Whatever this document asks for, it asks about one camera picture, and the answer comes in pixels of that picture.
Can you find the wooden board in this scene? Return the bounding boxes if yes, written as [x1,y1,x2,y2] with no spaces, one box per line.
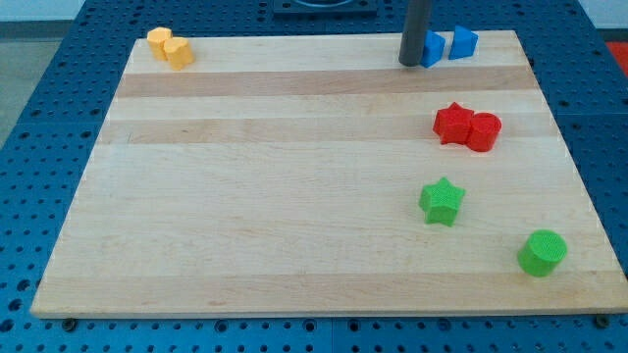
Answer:
[30,30,627,319]

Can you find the green star block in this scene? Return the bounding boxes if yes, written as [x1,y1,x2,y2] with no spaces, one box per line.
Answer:
[418,177,466,227]

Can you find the red star block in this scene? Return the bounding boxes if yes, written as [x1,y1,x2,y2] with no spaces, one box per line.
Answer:
[433,102,475,145]

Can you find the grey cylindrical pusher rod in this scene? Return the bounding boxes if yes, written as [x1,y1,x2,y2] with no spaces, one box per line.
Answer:
[398,0,433,67]

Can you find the red cylinder block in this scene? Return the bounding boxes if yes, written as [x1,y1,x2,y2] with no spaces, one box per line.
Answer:
[466,113,502,152]

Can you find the blue cube block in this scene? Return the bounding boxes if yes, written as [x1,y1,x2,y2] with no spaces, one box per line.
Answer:
[420,30,445,68]

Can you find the yellow block front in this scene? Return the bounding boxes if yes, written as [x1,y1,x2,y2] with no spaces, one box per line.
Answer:
[163,36,195,71]

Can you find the yellow block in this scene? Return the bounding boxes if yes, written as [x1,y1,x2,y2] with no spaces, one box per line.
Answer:
[146,26,173,61]
[163,36,195,71]

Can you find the blue triangular block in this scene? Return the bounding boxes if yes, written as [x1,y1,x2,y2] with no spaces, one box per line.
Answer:
[448,25,479,60]

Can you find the yellow block rear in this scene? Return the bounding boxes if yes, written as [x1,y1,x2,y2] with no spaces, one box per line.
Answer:
[146,26,173,61]

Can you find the green cylinder block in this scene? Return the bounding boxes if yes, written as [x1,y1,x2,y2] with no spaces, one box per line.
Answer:
[517,229,568,277]

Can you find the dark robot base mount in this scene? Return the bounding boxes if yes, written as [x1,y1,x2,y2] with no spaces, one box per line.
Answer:
[271,0,378,16]

